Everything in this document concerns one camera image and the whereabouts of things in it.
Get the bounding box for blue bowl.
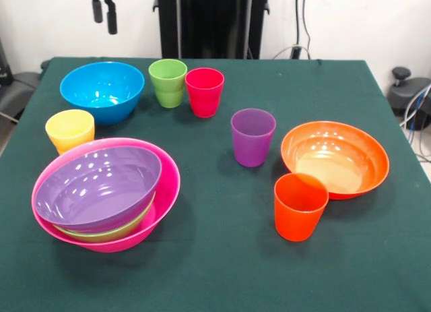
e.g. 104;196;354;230
59;61;145;125

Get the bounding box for purple bowl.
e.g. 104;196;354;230
34;145;163;235

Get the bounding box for pink bowl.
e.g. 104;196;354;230
31;137;181;253

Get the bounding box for green bowl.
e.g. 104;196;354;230
52;190;158;244

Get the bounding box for orange bowl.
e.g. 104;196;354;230
280;121;391;201

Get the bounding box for green cup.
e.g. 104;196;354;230
148;58;188;92
154;86;186;108

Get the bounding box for black equipment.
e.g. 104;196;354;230
0;38;43;124

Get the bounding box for yellow cup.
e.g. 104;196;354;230
44;109;96;156

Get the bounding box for red cup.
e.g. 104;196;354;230
185;67;225;119

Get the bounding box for purple cup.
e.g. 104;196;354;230
230;108;277;168

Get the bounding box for orange cup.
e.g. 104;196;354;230
273;173;330;243

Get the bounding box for dark green tablecloth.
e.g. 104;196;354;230
0;57;431;312

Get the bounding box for black cable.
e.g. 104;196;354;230
302;0;312;60
295;0;301;49

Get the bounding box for grey cable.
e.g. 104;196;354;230
399;84;431;127

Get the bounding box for blue cable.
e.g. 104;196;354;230
407;85;427;134

